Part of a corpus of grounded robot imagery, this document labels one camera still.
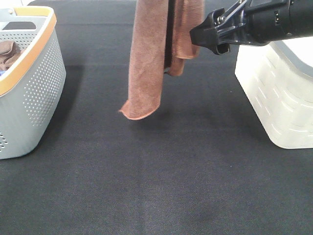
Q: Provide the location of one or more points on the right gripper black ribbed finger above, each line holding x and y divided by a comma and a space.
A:
205, 35

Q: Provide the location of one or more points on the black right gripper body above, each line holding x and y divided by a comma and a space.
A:
254, 22

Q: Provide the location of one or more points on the light brown microfibre towel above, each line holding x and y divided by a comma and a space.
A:
160, 44

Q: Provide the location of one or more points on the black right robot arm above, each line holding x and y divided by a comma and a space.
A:
301, 19

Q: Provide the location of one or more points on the dark brown towel in basket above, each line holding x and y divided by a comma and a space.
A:
9, 53

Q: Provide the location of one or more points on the white plastic basket grey rim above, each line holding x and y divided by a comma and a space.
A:
278, 81

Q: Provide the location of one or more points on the grey perforated basket orange rim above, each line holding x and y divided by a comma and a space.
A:
31, 88

